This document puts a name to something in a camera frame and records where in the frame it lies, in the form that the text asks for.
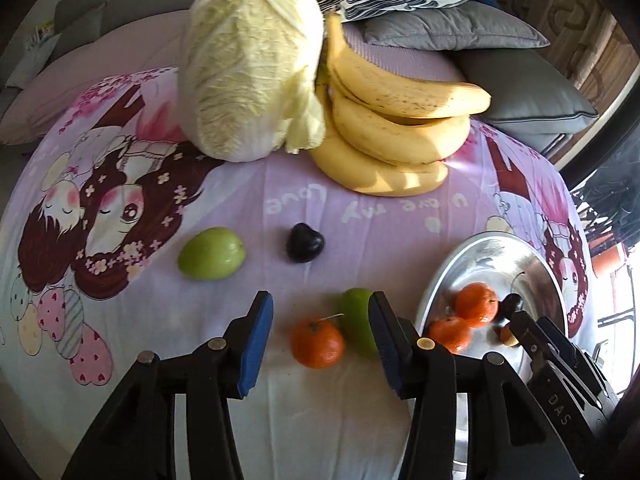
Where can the printed cartoon blanket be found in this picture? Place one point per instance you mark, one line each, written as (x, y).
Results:
(350, 220)

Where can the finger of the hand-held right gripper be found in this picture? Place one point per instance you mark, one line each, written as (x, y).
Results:
(525, 332)
(560, 342)

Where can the small dark purple fruit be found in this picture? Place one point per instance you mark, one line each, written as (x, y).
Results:
(304, 243)

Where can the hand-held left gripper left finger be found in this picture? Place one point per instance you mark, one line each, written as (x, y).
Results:
(255, 345)

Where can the oval green fruit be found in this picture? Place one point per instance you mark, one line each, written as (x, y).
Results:
(357, 320)

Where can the napa cabbage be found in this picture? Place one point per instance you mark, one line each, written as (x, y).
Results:
(240, 70)

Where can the grey quilted pillow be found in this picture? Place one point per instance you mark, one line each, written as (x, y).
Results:
(450, 30)

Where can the round green fruit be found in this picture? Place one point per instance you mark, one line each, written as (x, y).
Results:
(210, 255)

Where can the dark metal frame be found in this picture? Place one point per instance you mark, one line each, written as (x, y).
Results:
(605, 210)

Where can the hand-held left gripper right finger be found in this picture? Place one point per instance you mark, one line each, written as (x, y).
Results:
(387, 345)

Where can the yellow banana bunch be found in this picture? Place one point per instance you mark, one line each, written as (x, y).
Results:
(390, 135)

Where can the orange tangerine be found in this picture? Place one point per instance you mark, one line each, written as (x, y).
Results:
(450, 335)
(317, 344)
(475, 304)

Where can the colourful booklets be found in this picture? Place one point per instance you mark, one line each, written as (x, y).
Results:
(40, 35)

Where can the grey piped cushion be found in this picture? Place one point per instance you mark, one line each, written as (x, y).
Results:
(530, 90)

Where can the round metal bowl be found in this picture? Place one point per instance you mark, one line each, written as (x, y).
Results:
(505, 265)

